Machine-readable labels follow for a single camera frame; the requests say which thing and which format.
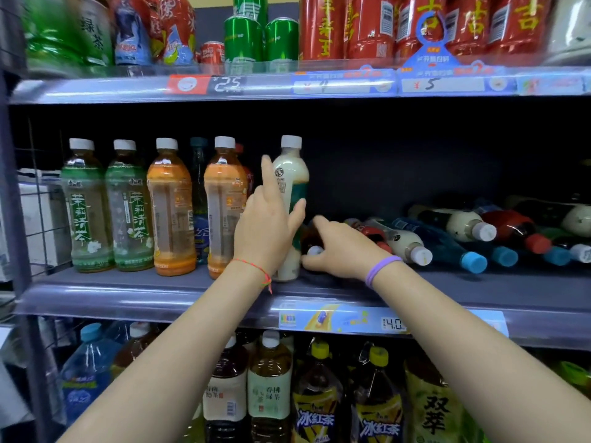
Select orange label drink bottle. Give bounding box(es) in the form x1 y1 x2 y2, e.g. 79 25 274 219
146 138 198 277
203 136 249 280

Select large green yellow label bottle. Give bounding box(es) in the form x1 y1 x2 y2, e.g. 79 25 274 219
404 353 467 443

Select large water bottle blue cap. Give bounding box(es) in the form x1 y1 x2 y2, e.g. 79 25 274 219
60 323 123 427

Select dark tea bottle white label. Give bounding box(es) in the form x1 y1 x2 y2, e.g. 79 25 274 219
202 336 250 443

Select person's right forearm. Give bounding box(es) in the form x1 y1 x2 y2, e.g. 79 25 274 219
369 259 591 443

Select white box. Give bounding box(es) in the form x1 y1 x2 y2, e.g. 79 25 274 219
18 168 72 269

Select red orange label bottle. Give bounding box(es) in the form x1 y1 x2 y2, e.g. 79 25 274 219
152 0 197 66

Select green label tea bottle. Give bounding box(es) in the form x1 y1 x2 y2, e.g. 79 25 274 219
105 139 155 273
60 138 115 273

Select dark price tag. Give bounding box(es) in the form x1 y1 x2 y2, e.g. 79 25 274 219
209 74 247 94

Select grey shelf with clear rail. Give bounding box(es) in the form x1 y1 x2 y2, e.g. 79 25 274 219
9 54 591 105

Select blue white label bottle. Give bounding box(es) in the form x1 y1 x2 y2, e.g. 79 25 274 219
111 0 153 66

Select small red soda can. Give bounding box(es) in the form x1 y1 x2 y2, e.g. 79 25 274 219
199 41 225 65

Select dark drink bottle white cap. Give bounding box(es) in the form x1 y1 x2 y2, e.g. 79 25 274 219
300 223 327 260

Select person's right hand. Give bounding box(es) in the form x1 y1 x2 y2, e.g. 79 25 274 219
301 215 403 283

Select red cap dark bottle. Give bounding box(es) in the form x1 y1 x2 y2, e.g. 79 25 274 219
343 218 393 254

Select blue hanging promo tag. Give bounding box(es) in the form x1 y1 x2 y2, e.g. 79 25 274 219
401 11 462 70

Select red herbal tea can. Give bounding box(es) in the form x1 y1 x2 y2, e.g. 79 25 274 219
345 0 396 60
444 0 491 57
299 0 346 61
488 0 552 56
395 0 445 60

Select bright green bottle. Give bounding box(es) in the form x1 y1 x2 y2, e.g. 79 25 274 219
552 360 591 399

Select green soda can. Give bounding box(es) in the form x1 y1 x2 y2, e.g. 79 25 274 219
265 17 299 62
233 0 268 24
224 15 264 64

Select person's left hand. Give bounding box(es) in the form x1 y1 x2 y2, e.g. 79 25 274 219
233 155 307 275

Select iced tea bottle yellow cap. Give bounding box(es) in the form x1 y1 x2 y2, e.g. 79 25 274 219
291 340 346 443
349 346 404 443

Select grey shelf with price rail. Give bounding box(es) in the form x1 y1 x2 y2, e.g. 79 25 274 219
15 264 591 352

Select creamy white drink bottle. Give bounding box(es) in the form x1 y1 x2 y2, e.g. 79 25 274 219
271 135 310 283

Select pale green tea bottle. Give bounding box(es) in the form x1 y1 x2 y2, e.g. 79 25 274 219
247 330 294 443

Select dark bottle cream label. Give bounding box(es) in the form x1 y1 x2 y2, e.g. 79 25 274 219
505 194 591 238

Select large green tea bottle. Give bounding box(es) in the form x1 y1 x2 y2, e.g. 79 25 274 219
21 0 115 78

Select pale blue shelf label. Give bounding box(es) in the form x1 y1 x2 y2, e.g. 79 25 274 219
517 74 587 96

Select red string bracelet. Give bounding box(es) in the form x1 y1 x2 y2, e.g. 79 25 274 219
231 258 273 294

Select person's left forearm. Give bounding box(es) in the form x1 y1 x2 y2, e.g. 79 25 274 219
59 260 274 443

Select brown tea bottle white cap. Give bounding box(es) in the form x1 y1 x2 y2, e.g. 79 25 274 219
111 321 160 379

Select creamy bottle white cap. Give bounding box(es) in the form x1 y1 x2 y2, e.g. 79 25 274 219
365 218 434 266
408 205 497 243

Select blue yellow shelf label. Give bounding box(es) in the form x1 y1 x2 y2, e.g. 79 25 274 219
278 302 509 338

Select red white shelf label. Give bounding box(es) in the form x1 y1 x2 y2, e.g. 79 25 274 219
166 74 211 95

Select blue shelf price label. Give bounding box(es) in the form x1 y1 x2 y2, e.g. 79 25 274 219
291 69 398 96

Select grey shelf upright post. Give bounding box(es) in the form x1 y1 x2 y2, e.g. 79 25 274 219
0 71 58 443

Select blue glass soda bottle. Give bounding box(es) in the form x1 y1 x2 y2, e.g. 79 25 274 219
189 137 210 265

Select black wire rack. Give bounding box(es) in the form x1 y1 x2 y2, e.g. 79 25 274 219
9 117 72 277

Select purple wrist band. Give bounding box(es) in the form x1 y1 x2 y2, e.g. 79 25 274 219
365 255 404 289

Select blue white price label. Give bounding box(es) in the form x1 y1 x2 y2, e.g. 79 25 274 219
398 65 518 95

